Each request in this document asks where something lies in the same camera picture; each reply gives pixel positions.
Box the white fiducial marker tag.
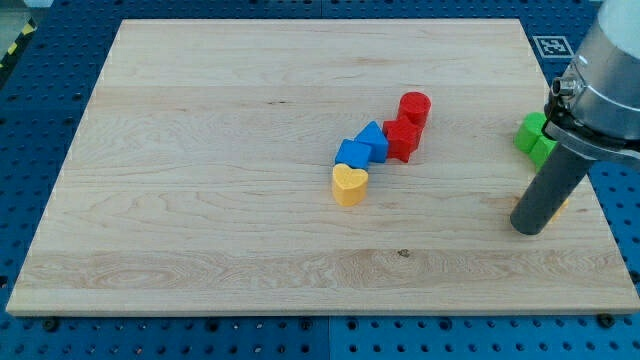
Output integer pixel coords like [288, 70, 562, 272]
[533, 35, 574, 59]

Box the yellow black hazard tape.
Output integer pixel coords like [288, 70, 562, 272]
[1, 18, 37, 71]

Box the red star block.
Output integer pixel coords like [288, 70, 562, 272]
[383, 116, 421, 163]

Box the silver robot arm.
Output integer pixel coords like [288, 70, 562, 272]
[543, 0, 639, 171]

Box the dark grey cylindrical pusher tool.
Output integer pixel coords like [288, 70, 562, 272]
[510, 145, 594, 235]

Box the wooden board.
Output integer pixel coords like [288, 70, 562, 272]
[7, 19, 639, 317]

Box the blue cube block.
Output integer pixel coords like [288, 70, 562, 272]
[334, 139, 372, 170]

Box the blue triangle block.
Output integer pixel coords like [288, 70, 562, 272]
[355, 121, 389, 163]

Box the yellow hexagon block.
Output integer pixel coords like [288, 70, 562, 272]
[549, 199, 569, 224]

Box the green cylinder block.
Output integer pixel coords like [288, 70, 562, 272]
[514, 112, 546, 154]

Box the yellow heart block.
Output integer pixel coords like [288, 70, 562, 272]
[332, 163, 369, 206]

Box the green star block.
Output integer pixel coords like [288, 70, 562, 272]
[528, 135, 557, 172]

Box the red cylinder block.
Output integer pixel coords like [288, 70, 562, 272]
[397, 92, 432, 128]

